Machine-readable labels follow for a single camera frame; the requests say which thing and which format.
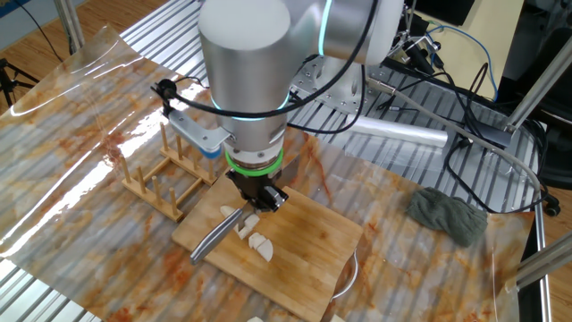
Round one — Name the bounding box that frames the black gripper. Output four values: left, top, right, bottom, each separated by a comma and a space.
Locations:
225, 172, 290, 214

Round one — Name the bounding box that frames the wooden cutting board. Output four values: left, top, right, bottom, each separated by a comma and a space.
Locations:
172, 163, 364, 322

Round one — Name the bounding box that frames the wooden peg dish rack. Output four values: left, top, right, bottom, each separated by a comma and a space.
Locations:
118, 123, 219, 224

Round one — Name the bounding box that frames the marble pattern plastic mat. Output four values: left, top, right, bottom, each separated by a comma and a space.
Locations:
0, 24, 537, 322

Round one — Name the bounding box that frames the grey green rag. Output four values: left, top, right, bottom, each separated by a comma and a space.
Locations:
405, 186, 489, 249

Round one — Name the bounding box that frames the black tripod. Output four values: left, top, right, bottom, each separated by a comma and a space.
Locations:
0, 57, 41, 108

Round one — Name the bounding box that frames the beige panel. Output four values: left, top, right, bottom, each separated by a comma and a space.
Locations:
417, 0, 525, 100

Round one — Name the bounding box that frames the black office chair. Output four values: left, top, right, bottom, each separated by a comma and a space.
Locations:
495, 26, 572, 218

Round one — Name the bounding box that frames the green wrist adapter ring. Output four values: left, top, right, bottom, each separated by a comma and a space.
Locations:
224, 148, 285, 178

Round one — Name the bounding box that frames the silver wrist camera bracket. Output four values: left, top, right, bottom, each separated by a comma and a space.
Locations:
165, 108, 233, 161

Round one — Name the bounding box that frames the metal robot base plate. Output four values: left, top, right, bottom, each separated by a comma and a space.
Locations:
288, 53, 372, 115

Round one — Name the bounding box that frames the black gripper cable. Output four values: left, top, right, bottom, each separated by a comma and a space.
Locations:
150, 0, 381, 135

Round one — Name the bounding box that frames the grey hose with connector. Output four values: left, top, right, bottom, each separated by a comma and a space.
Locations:
366, 76, 544, 202

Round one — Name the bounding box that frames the black cable bundle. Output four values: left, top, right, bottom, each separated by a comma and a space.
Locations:
374, 62, 551, 216

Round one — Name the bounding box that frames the aluminium frame post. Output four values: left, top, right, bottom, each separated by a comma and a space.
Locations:
468, 34, 572, 148
53, 0, 86, 55

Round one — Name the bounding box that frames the blue cable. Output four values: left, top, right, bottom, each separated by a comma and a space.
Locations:
424, 24, 500, 102

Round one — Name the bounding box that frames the aluminium frame bar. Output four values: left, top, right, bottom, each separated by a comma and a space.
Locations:
504, 232, 572, 292

